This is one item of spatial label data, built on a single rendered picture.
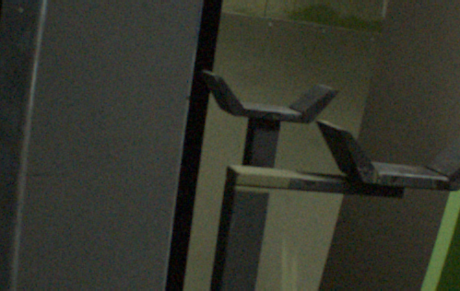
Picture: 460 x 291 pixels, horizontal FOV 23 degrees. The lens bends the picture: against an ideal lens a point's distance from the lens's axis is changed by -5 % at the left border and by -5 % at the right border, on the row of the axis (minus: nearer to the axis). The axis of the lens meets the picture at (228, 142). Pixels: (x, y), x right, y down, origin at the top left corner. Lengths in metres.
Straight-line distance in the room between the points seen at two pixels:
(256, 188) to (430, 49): 1.28
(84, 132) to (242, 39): 1.98
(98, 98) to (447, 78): 0.76
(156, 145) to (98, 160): 0.06
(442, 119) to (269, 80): 1.33
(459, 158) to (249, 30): 2.53
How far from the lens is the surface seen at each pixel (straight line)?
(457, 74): 1.67
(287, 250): 2.82
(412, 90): 1.80
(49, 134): 1.05
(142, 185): 1.07
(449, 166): 0.52
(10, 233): 0.55
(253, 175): 0.49
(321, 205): 2.89
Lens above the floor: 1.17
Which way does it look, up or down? 7 degrees down
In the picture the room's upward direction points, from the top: 8 degrees clockwise
